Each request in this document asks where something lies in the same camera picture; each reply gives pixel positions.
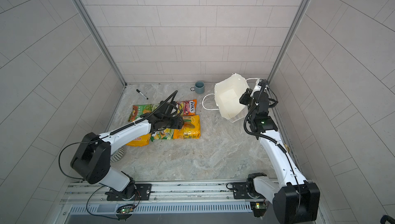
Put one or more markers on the white printed paper bag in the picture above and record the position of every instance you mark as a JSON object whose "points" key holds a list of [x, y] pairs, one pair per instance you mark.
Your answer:
{"points": [[227, 94]]}

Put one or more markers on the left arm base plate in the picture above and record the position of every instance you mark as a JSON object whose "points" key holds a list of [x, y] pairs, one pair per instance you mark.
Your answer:
{"points": [[143, 191]]}

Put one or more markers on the orange snack packet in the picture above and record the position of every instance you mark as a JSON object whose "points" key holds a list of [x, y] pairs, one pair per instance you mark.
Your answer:
{"points": [[190, 130]]}

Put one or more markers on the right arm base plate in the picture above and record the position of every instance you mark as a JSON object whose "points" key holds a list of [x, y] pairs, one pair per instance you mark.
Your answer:
{"points": [[240, 190]]}

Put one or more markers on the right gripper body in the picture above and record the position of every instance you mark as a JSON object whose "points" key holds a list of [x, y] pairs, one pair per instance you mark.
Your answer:
{"points": [[248, 100]]}

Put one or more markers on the teal ceramic cup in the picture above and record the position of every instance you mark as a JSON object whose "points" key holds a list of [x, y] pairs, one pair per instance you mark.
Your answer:
{"points": [[199, 87]]}

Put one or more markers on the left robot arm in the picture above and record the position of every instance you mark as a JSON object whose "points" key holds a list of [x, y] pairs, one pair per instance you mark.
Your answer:
{"points": [[92, 160]]}

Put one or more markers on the orange Fox's candy packet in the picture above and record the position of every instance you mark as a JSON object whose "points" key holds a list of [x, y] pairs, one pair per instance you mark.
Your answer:
{"points": [[188, 107]]}

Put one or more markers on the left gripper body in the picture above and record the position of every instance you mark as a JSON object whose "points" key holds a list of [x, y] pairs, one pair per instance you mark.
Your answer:
{"points": [[170, 122]]}

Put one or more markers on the right circuit board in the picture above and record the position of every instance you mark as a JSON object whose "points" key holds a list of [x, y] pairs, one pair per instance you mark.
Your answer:
{"points": [[258, 208]]}

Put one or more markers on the left circuit board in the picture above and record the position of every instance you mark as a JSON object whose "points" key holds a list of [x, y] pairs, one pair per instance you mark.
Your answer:
{"points": [[126, 209]]}

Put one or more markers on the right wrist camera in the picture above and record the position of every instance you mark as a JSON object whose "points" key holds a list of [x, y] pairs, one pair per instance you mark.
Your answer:
{"points": [[258, 87]]}

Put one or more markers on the black marker pen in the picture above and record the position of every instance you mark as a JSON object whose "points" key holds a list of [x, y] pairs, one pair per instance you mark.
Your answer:
{"points": [[142, 94]]}

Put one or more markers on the aluminium mounting rail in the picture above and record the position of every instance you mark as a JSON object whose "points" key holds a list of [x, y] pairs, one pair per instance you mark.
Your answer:
{"points": [[161, 191]]}

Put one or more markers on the green snack packet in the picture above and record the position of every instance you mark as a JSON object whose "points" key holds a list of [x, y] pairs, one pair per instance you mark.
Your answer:
{"points": [[157, 106]]}

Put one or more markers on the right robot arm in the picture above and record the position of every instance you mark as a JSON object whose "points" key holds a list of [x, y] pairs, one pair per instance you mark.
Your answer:
{"points": [[294, 199]]}

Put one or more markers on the green corn chips bag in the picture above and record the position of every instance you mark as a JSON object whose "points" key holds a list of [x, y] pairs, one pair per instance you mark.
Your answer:
{"points": [[138, 110]]}

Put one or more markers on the yellow snack bag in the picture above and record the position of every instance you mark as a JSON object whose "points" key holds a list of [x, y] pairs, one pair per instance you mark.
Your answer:
{"points": [[140, 141]]}

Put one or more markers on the circuit board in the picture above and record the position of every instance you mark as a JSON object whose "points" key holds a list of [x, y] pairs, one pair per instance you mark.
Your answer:
{"points": [[258, 208], [126, 209]]}

